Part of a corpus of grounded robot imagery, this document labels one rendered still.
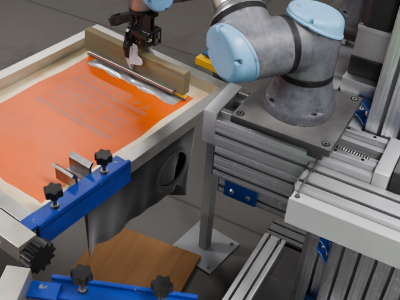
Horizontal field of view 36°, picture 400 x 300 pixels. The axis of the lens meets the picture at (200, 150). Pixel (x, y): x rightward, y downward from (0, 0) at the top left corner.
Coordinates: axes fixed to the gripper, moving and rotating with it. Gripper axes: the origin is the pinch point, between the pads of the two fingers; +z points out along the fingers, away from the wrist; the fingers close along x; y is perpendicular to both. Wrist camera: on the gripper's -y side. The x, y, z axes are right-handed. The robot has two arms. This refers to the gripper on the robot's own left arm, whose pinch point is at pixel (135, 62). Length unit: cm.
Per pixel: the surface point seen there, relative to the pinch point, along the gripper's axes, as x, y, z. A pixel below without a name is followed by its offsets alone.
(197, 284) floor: 9, 26, 100
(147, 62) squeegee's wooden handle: -1.5, 6.1, -3.7
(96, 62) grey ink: -2.6, -14.4, 4.9
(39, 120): -35.6, -4.3, 4.5
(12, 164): -53, 5, 4
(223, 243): 34, 21, 99
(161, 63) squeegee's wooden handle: -1.1, 11.4, -5.3
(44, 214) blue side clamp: -63, 29, -2
